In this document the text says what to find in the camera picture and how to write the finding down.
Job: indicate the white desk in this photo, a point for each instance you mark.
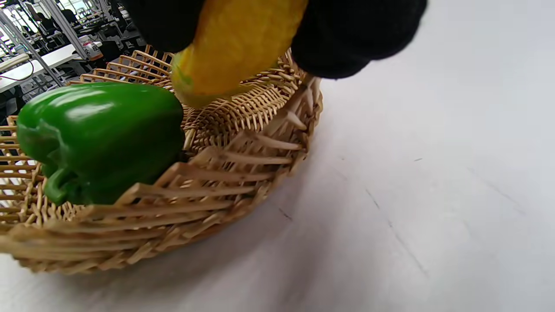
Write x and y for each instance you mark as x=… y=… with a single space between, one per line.
x=52 y=58

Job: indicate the white jar red label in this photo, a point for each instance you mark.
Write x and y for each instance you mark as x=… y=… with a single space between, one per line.
x=92 y=50

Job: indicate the person's right hand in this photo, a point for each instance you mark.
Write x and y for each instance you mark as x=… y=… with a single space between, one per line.
x=355 y=34

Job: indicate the green bell pepper object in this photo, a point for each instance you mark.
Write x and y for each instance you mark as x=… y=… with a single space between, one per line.
x=99 y=138

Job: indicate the round wicker basket container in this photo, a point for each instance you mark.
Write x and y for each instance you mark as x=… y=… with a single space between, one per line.
x=217 y=173

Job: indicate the long yellow corn cob object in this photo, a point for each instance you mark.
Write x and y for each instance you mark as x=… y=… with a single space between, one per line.
x=234 y=47

